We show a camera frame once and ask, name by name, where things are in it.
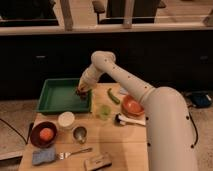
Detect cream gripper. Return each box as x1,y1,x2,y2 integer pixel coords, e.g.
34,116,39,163
77,76,92,93

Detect dark purple grape bunch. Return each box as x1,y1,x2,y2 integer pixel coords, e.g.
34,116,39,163
76,89,88,100

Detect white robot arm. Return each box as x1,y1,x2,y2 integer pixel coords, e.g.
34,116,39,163
78,51,198,171

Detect green plastic tray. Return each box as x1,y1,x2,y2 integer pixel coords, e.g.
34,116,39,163
37,78,92,115

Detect green chili pepper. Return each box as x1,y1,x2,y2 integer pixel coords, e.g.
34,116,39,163
107,88,120,105

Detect green plastic cup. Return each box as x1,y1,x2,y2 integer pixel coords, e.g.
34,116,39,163
98,105,111,120

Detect white round container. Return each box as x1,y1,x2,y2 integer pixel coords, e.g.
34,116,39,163
58,112,75,129

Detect orange bowl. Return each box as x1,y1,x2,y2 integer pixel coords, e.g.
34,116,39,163
121,95,144,117

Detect small metal cup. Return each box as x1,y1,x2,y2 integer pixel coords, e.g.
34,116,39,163
73,126,87,144

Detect orange fruit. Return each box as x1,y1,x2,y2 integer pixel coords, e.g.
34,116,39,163
39,128,54,141

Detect dark red bowl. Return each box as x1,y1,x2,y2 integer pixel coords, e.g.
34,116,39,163
30,121,57,148

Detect metal spoon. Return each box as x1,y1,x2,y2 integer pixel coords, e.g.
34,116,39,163
56,148,93,160

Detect wooden block eraser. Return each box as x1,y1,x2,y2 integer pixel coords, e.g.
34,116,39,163
84,153,112,171

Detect blue sponge cloth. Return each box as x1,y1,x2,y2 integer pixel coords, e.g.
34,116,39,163
32,147,56,166

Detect blue object on floor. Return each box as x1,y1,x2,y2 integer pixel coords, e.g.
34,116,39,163
191,93,212,108

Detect white handled brush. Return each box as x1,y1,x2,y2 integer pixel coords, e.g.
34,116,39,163
115,114,146,126

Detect black cable left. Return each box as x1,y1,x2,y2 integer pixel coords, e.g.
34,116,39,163
0,118,35,145

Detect black cable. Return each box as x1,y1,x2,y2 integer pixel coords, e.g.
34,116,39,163
187,104,200,149
0,118,35,145

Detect black cable right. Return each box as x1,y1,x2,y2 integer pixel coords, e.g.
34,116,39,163
187,104,200,149

